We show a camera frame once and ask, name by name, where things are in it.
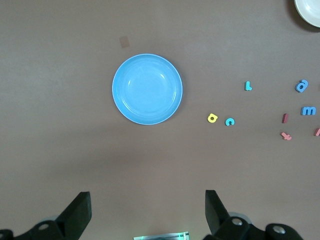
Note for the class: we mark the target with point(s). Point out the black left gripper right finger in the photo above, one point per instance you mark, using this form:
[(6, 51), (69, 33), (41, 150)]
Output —
[(215, 215)]

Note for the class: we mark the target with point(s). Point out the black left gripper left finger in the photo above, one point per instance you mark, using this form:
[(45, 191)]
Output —
[(75, 215)]

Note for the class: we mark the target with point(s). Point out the yellow foam letter d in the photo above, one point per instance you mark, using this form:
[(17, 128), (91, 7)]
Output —
[(210, 120)]

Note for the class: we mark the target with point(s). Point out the teal foam letter c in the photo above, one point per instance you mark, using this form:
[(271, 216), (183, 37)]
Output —
[(229, 119)]

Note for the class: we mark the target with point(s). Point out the teal foam letter L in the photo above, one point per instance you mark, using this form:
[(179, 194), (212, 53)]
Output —
[(247, 86)]

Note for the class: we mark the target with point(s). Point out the salmon foam letter t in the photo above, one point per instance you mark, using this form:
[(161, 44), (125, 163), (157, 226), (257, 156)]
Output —
[(285, 136)]

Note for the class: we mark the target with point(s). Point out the dark red foam letter j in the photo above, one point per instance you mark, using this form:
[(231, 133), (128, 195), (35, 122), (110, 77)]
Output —
[(284, 118)]

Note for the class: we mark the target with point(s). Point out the red foam letter w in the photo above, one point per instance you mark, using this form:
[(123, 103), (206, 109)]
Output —
[(318, 132)]

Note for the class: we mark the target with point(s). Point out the blue foam letter m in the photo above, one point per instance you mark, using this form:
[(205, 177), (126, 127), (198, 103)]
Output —
[(308, 108)]

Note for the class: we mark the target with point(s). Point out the blue plate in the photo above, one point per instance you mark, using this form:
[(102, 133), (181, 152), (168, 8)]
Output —
[(147, 88)]

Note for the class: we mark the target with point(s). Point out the blue foam letter a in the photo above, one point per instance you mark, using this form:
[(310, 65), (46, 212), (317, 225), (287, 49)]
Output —
[(297, 88)]

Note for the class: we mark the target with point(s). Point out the brown tape patch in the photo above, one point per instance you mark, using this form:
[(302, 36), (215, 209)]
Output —
[(124, 42)]

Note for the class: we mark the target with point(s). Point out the cream white plate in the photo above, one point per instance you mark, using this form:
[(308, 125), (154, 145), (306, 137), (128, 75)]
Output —
[(310, 10)]

